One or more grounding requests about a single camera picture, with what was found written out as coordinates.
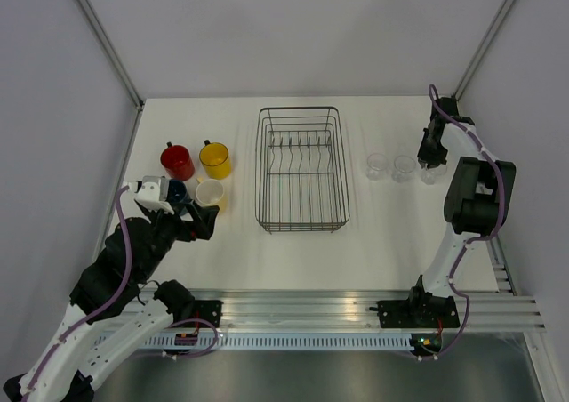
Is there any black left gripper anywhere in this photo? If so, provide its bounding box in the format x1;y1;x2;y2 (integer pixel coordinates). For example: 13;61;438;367
138;197;220;279

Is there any clear glass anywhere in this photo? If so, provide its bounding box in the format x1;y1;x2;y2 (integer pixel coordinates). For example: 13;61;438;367
392;155;416;183
421;165;447;185
365;153;389;181

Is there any pale yellow mug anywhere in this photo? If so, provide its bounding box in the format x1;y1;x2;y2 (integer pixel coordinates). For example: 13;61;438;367
195;179;228;214

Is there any blue mug black handle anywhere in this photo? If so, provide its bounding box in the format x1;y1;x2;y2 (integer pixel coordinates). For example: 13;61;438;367
166;179;190;216

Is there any yellow mug black handle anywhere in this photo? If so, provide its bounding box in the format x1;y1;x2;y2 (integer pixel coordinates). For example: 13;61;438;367
199;140;232;180

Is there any red mug black handle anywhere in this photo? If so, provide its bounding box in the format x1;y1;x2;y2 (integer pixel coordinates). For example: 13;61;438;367
160;141;195;181

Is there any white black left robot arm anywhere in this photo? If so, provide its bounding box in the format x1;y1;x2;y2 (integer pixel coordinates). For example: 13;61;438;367
4;201;220;401

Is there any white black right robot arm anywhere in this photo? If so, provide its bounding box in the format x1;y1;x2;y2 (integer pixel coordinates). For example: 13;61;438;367
405;92;517;328

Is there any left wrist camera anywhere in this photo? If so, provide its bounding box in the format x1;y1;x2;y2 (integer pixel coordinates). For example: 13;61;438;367
124;176;174;214

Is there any black wire dish rack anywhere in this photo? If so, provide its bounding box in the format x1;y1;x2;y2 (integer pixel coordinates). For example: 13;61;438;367
254;106;350;233

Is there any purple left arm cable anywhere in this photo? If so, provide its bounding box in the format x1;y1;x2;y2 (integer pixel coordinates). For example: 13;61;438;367
21;183;134;398

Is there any white slotted cable duct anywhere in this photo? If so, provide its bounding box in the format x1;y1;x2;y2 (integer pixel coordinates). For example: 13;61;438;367
141;332;413;351

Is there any aluminium mounting rail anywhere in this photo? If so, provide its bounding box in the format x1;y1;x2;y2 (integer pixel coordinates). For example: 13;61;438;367
101;288;547;332

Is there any right aluminium frame post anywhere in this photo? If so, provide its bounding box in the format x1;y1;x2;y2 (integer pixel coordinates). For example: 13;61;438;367
453;0;519;101

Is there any aluminium frame post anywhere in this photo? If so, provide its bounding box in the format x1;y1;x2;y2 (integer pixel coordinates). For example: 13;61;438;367
453;0;519;101
74;0;144;110

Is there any left aluminium frame post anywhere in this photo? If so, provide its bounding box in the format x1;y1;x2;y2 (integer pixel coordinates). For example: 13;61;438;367
74;0;144;110

